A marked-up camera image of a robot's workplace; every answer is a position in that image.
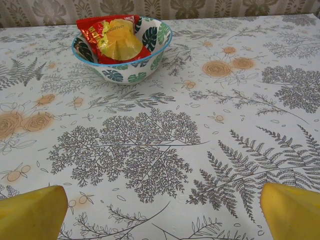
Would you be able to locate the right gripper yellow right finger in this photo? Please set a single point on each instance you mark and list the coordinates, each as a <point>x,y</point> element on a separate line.
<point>292,215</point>

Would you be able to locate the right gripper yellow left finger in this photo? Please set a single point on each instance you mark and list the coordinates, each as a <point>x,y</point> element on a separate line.
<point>30,215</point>

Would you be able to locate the floral fern print tablecloth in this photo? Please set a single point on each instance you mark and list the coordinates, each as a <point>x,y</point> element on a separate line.
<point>160,150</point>

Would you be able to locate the yellow and red snack packet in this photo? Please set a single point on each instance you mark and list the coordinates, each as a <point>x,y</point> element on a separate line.
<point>120,42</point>

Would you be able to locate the white bowl green leaf print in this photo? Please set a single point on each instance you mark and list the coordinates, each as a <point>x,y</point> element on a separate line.
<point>150,37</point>

